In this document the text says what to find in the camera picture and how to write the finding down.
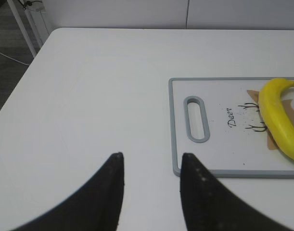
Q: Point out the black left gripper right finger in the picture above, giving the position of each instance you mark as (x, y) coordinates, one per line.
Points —
(208, 205)

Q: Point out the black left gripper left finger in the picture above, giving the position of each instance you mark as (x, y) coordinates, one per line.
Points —
(96, 206)

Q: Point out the yellow plastic banana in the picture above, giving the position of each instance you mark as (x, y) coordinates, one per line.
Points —
(275, 116)

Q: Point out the white grey cutting board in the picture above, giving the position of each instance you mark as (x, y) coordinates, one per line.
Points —
(217, 120)

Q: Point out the white table leg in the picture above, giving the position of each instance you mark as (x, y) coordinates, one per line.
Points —
(22, 27)

